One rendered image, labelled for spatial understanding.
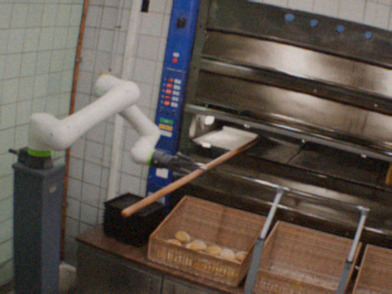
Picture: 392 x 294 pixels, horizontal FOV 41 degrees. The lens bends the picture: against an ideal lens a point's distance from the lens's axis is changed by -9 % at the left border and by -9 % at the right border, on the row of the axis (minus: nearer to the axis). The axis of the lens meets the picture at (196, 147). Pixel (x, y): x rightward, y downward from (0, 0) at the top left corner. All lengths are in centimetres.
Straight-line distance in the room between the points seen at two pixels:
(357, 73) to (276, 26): 55
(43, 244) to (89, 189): 129
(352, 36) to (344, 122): 50
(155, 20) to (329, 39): 109
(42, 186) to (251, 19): 156
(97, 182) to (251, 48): 141
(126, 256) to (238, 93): 115
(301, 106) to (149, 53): 100
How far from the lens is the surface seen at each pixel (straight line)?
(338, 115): 323
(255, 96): 333
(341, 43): 320
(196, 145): 350
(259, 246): 286
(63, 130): 247
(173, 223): 348
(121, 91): 263
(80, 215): 408
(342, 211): 333
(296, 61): 324
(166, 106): 351
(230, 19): 337
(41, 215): 267
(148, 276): 327
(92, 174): 392
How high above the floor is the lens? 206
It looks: 15 degrees down
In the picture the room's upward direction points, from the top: 9 degrees clockwise
